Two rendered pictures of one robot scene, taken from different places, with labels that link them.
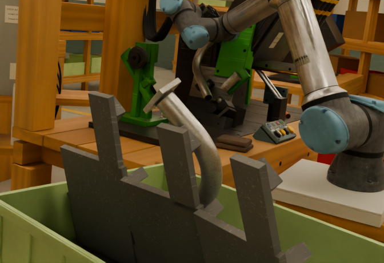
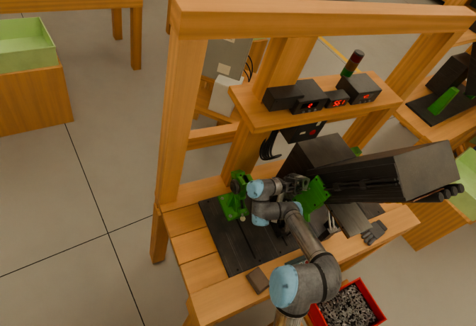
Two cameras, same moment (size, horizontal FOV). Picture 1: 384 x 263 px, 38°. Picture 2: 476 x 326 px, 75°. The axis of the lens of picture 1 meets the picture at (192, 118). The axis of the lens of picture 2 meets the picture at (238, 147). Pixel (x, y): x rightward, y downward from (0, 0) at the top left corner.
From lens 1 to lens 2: 1.45 m
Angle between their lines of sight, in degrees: 39
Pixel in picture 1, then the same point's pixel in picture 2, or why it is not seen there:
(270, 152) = not seen: hidden behind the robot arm
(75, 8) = (208, 137)
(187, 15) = (258, 207)
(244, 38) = (319, 198)
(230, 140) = (253, 282)
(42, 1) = (168, 159)
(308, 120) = not seen: outside the picture
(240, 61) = (309, 208)
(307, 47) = not seen: outside the picture
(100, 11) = (231, 133)
